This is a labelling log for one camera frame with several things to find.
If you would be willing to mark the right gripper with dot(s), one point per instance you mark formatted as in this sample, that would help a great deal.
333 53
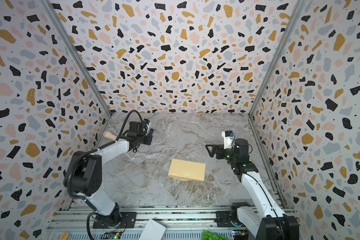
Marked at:
219 151

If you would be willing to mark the yellow paper envelope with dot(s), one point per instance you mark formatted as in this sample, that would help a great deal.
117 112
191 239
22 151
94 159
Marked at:
187 171

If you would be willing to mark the circuit board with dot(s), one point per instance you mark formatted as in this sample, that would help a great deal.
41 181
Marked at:
114 235
240 234

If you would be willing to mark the corner aluminium post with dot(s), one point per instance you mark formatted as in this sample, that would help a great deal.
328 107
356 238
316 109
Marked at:
278 54
52 15

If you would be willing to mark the right corner aluminium post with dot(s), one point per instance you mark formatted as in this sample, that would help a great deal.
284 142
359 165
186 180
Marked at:
278 54

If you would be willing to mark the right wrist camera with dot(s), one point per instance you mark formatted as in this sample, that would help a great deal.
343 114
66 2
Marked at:
229 138

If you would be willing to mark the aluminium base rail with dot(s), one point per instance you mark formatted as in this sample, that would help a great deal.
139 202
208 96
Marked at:
182 223

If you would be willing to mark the right circuit board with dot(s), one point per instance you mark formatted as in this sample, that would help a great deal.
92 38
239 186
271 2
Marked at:
240 234

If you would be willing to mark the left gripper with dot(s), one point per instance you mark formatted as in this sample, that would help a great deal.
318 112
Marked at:
148 137

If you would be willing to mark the left circuit board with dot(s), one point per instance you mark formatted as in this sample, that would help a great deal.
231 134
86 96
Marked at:
114 235

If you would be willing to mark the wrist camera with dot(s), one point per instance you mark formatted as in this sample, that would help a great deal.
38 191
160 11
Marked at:
145 126
229 138

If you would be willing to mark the left corner aluminium post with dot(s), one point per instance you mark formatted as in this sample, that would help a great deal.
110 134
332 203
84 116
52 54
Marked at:
52 15

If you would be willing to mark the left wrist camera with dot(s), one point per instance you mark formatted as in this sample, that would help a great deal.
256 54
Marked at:
145 126

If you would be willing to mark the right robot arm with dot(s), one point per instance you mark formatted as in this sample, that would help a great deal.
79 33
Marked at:
267 221

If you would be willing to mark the white paper sheet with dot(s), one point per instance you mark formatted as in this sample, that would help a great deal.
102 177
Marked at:
153 231

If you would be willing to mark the beige wooden stamp handle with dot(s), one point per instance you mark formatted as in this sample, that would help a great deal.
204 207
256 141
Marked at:
110 136

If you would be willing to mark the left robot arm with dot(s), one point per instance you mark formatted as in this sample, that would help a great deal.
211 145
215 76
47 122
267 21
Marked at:
84 176

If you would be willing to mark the green plastic bag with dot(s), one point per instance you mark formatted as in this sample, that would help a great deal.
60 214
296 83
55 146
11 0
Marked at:
212 236

